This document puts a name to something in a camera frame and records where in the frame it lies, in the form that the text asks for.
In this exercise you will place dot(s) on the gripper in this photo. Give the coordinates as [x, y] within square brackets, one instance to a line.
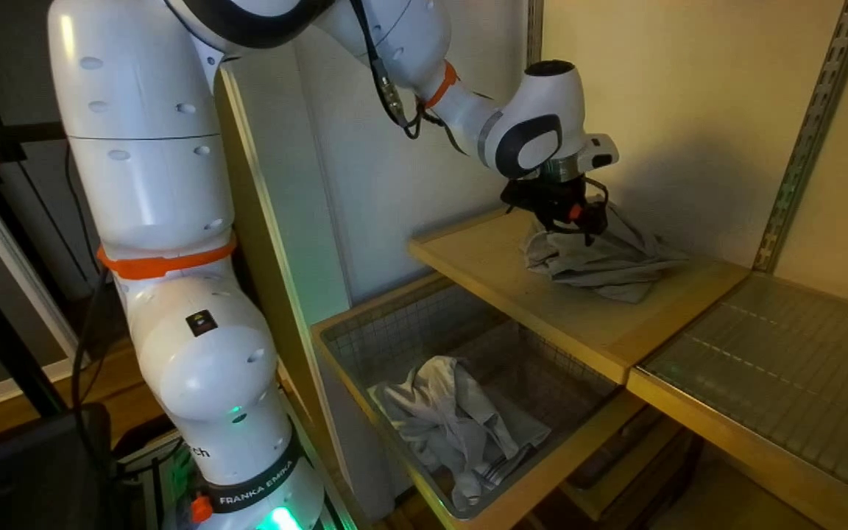
[553, 200]

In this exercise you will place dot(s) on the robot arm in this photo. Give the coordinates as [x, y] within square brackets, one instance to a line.
[174, 191]

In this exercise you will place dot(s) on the crumpled light grey cloth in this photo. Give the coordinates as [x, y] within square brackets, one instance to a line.
[453, 419]

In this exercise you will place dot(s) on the wooden shelf unit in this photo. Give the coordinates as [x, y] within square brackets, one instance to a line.
[586, 324]

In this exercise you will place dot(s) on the black box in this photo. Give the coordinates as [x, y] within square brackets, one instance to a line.
[26, 478]

